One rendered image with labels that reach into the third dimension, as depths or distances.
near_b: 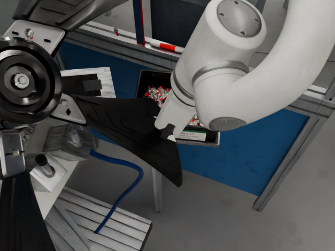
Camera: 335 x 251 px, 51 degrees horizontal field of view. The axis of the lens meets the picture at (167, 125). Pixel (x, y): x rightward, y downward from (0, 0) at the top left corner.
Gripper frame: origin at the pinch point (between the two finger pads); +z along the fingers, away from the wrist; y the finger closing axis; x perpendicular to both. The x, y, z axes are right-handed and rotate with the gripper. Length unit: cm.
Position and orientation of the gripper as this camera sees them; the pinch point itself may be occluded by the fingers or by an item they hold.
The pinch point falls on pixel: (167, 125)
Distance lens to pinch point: 70.3
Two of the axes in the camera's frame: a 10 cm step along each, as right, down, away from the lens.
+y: -3.7, 7.8, -5.0
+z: -2.8, 4.2, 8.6
